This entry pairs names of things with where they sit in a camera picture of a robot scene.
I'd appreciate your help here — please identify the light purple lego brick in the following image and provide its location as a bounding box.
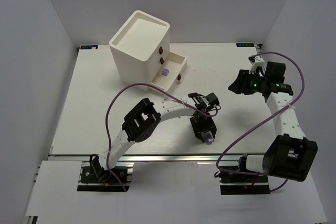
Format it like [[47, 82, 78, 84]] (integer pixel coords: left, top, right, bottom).
[[205, 135, 214, 145]]

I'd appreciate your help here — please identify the purple lego brick hollow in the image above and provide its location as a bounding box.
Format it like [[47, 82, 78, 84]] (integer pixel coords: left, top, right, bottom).
[[162, 69, 169, 76]]

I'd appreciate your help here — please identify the white bottom drawer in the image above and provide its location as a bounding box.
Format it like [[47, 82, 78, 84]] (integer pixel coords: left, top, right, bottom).
[[150, 52, 187, 94]]

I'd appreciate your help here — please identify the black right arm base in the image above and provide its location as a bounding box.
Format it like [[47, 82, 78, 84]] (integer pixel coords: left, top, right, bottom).
[[214, 154, 270, 195]]

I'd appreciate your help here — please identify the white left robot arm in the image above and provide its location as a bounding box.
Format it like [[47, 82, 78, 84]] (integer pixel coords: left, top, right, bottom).
[[89, 92, 220, 178]]

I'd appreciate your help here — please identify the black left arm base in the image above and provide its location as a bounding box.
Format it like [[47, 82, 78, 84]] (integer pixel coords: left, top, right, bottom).
[[77, 154, 132, 193]]

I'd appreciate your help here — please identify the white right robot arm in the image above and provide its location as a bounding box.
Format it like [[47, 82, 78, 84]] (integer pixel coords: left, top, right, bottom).
[[228, 62, 318, 182]]

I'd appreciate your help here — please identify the blue label sticker right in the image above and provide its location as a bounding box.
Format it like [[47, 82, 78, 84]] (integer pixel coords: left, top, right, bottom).
[[236, 42, 255, 47]]

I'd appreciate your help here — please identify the blue label sticker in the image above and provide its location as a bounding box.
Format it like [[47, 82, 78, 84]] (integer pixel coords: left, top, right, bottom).
[[80, 45, 98, 50], [236, 42, 255, 47]]

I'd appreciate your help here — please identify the white drawer cabinet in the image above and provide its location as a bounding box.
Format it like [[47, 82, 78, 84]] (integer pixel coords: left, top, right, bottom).
[[109, 10, 171, 84]]

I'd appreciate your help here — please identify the blue label sticker left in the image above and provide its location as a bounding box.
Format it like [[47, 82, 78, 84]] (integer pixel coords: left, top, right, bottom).
[[80, 45, 98, 50]]

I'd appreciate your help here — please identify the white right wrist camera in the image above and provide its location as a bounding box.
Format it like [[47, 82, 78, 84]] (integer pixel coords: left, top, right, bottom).
[[248, 56, 265, 76]]

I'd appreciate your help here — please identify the aluminium front rail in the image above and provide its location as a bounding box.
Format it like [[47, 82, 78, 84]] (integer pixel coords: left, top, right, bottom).
[[48, 153, 274, 164]]

